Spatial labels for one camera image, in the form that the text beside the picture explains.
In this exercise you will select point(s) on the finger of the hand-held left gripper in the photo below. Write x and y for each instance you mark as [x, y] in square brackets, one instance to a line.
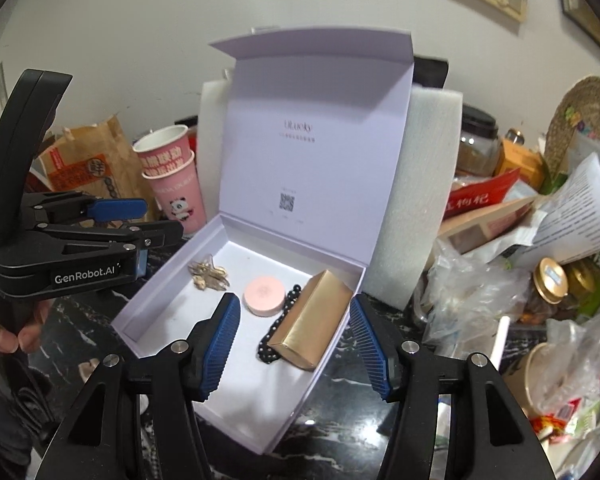
[155, 232]
[120, 209]

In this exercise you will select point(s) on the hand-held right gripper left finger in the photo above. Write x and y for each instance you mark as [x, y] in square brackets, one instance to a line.
[220, 350]

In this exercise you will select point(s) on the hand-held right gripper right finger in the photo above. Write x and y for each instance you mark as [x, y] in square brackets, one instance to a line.
[372, 350]

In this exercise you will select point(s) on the black polka dot scrunchie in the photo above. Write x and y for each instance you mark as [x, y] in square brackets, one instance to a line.
[277, 320]

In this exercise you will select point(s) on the gold hair clips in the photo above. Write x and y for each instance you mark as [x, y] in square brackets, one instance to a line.
[207, 275]

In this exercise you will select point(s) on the pink round compact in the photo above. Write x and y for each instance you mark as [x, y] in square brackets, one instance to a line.
[264, 297]

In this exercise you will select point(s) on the gold rectangular box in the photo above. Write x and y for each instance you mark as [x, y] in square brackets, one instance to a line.
[310, 320]

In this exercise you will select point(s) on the white gift box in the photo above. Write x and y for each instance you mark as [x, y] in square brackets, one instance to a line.
[330, 160]

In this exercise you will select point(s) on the person's left hand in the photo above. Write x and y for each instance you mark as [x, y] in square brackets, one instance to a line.
[5, 335]

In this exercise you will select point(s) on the pink panda paper cup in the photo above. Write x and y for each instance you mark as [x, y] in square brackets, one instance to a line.
[180, 205]

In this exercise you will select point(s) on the brown paper bag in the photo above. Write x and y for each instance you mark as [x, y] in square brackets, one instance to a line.
[110, 160]

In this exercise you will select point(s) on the pink red print paper cup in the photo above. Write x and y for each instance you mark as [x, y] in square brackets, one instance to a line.
[167, 155]

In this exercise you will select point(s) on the clear plastic bag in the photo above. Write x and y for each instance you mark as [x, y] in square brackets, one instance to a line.
[585, 355]
[470, 295]

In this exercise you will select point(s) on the tan cardboard box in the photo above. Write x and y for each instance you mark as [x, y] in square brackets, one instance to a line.
[490, 227]

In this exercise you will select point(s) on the white foam block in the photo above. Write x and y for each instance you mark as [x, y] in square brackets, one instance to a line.
[420, 185]

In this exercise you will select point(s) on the red packet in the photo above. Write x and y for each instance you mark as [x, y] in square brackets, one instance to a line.
[480, 197]

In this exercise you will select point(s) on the gold lid jar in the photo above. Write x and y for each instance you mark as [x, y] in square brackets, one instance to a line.
[550, 280]

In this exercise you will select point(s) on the dark lid glass jar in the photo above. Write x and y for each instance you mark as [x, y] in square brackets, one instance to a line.
[477, 140]

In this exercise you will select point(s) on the orange packet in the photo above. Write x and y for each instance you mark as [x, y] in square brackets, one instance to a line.
[520, 160]

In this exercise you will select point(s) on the white printed paper leaflet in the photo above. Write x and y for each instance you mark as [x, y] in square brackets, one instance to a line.
[575, 210]

